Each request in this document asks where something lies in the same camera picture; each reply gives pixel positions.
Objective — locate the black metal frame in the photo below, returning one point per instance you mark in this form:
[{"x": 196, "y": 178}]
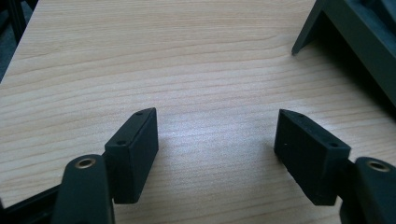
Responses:
[{"x": 15, "y": 18}]

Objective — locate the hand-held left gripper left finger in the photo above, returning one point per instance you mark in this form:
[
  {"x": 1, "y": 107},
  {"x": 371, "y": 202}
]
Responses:
[{"x": 134, "y": 161}]

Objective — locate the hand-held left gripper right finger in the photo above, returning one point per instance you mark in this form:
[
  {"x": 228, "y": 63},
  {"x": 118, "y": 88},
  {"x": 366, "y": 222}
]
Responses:
[{"x": 308, "y": 158}]

